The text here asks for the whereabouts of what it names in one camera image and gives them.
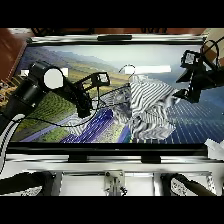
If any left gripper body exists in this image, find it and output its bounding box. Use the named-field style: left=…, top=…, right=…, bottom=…
left=73, top=86, right=95, bottom=119

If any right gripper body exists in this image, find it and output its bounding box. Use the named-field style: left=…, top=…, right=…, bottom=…
left=181, top=64, right=214, bottom=104

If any blue striped white shirt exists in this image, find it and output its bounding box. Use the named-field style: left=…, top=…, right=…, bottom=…
left=64, top=74, right=177, bottom=142

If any grey clothes hanger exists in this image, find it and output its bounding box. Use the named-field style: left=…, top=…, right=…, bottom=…
left=118, top=63, right=148, bottom=88

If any white garment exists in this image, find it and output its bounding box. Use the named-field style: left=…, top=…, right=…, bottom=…
left=203, top=137, right=224, bottom=162

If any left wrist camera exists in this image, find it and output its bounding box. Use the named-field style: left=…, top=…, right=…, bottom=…
left=74, top=71, right=112, bottom=93

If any black cable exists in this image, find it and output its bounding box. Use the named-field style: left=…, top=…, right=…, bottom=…
left=14, top=84, right=132, bottom=129
left=199, top=39, right=222, bottom=68

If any white cable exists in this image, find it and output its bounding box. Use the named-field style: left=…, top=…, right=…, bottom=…
left=0, top=113, right=26, bottom=178

